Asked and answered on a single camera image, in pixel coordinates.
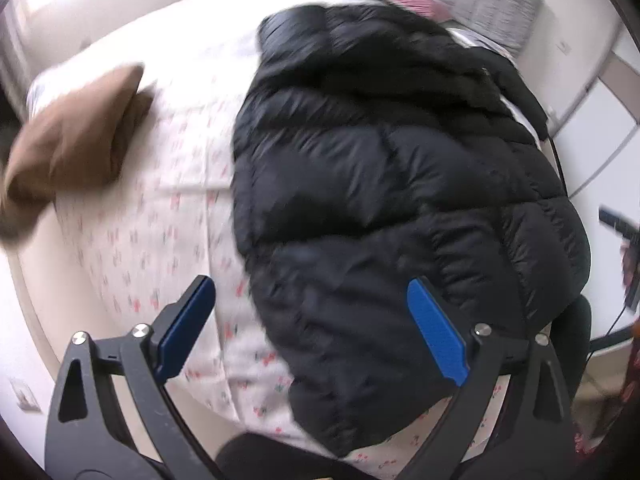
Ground black puffer jacket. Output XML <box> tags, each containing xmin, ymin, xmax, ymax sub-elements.
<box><xmin>231</xmin><ymin>4</ymin><xmax>593</xmax><ymax>458</ymax></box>

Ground dark cloth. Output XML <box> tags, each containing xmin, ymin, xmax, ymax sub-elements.
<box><xmin>215</xmin><ymin>432</ymin><xmax>417</xmax><ymax>480</ymax></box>

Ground person's red patterned clothing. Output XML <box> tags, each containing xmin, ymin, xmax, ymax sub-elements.
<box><xmin>574</xmin><ymin>317</ymin><xmax>640</xmax><ymax>463</ymax></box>

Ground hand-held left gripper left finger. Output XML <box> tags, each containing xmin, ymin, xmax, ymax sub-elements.
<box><xmin>44</xmin><ymin>275</ymin><xmax>217</xmax><ymax>480</ymax></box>

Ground brown cloth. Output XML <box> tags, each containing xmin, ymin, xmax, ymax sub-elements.
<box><xmin>0</xmin><ymin>62</ymin><xmax>156</xmax><ymax>242</ymax></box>

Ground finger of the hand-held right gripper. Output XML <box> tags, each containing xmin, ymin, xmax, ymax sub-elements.
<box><xmin>599</xmin><ymin>205</ymin><xmax>637</xmax><ymax>235</ymax></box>

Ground black garment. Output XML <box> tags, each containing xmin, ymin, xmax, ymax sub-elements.
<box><xmin>470</xmin><ymin>50</ymin><xmax>551</xmax><ymax>142</ymax></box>

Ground bed with floral sheet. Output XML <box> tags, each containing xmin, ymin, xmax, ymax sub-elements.
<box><xmin>10</xmin><ymin>0</ymin><xmax>591</xmax><ymax>480</ymax></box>

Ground grey padded headboard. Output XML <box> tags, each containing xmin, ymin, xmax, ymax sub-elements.
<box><xmin>385</xmin><ymin>0</ymin><xmax>543</xmax><ymax>58</ymax></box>

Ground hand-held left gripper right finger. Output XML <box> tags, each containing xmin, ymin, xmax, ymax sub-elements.
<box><xmin>400</xmin><ymin>276</ymin><xmax>573</xmax><ymax>480</ymax></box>

